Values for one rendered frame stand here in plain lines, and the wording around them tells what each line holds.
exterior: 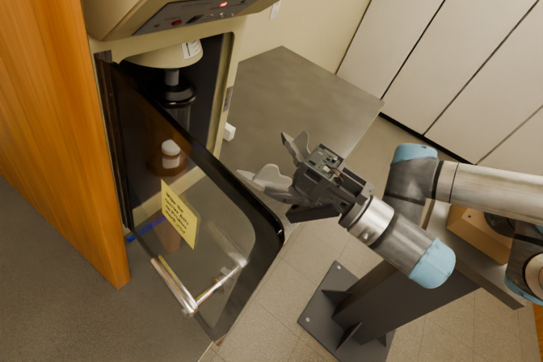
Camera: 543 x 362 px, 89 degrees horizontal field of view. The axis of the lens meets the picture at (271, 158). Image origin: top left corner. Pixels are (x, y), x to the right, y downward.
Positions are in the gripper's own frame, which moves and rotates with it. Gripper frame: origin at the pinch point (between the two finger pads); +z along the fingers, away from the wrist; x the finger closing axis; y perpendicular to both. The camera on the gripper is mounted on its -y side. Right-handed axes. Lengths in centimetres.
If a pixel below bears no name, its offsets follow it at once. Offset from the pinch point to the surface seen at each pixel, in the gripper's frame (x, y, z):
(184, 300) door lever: 25.9, -2.6, -7.8
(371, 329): -46, -101, -72
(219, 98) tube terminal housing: -13.2, -5.9, 20.2
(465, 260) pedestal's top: -42, -27, -61
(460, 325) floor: -100, -119, -130
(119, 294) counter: 26.1, -29.9, 7.0
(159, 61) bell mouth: 4.8, 8.2, 21.3
